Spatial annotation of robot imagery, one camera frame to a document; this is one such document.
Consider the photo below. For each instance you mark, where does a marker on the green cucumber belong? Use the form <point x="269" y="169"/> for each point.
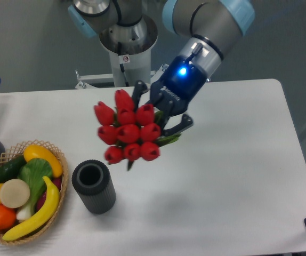
<point x="10" y="169"/>

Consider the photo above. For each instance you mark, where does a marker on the red tulip bouquet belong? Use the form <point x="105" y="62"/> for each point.
<point x="130" y="133"/>

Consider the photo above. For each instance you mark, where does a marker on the woven wicker basket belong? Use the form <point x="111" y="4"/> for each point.
<point x="17" y="150"/>

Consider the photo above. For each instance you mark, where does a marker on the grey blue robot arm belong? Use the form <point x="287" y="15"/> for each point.
<point x="212" y="29"/>

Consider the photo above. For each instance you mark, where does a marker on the round beige disc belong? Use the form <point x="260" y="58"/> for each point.
<point x="14" y="193"/>

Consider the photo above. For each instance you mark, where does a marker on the yellow banana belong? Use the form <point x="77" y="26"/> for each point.
<point x="39" y="218"/>

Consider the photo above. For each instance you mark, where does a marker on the dark red vegetable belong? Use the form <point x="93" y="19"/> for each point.
<point x="41" y="201"/>

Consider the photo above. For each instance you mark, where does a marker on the orange fruit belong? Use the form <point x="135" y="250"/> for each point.
<point x="7" y="217"/>

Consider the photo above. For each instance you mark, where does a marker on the yellow squash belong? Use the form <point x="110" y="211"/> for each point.
<point x="37" y="151"/>

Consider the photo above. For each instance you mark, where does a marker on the dark grey ribbed vase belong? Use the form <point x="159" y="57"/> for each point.
<point x="92" y="181"/>

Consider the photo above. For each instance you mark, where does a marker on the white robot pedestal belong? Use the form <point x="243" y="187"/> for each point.
<point x="129" y="50"/>

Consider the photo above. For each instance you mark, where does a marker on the green bok choy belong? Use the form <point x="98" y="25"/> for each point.
<point x="32" y="174"/>

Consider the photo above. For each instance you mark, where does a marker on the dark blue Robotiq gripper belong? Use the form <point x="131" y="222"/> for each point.
<point x="173" y="91"/>

